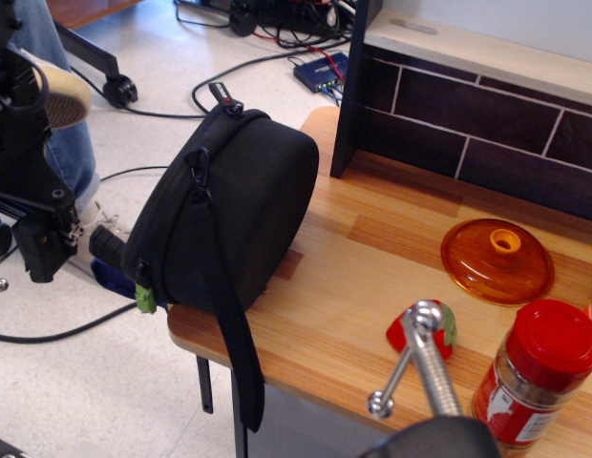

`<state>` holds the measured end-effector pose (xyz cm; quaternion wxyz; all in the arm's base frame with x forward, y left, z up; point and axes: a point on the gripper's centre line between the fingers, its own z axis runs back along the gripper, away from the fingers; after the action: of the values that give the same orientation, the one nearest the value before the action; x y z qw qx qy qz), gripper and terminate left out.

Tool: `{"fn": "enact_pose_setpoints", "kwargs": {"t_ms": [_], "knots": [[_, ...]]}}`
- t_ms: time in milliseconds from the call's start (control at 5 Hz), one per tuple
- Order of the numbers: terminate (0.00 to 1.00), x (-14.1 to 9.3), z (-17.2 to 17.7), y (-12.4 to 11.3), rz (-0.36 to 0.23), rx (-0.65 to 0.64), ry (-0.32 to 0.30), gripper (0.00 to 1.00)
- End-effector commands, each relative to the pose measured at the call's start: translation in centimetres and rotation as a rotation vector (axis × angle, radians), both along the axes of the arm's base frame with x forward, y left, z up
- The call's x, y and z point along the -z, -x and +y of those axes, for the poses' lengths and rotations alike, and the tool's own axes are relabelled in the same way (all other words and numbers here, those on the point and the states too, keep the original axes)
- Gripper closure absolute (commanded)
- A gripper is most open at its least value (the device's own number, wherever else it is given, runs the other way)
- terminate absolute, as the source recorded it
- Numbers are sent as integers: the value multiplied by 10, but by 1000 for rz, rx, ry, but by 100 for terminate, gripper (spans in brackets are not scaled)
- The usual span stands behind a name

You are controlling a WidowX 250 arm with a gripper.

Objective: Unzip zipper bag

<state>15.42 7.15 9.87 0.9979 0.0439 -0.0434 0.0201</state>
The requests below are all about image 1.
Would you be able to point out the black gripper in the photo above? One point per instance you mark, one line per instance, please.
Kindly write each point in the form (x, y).
(47, 240)

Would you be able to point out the green zipper pull tab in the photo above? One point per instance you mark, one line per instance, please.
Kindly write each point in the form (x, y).
(145, 299)

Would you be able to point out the black round zipper bag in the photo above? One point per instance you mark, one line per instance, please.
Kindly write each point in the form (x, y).
(253, 177)

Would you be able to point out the blue plastic base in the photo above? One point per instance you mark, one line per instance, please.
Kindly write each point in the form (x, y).
(114, 280)

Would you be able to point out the person leg in jeans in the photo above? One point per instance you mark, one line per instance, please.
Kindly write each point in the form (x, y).
(69, 150)

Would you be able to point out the tan sneaker sole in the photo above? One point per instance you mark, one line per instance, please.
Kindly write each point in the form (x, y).
(69, 100)

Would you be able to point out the black chair caster base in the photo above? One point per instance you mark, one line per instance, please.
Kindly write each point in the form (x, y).
(118, 89)

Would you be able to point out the black table leg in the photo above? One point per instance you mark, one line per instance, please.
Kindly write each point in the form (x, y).
(205, 385)

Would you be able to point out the orange glass pot lid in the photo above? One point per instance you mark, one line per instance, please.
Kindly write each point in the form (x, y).
(497, 261)

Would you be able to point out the dark tiled backsplash shelf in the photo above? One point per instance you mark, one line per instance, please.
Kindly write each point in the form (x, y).
(448, 87)

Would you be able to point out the red-lidded spice jar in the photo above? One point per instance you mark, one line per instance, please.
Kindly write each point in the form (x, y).
(541, 363)

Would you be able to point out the blue network switch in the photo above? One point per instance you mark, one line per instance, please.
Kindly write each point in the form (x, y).
(323, 73)

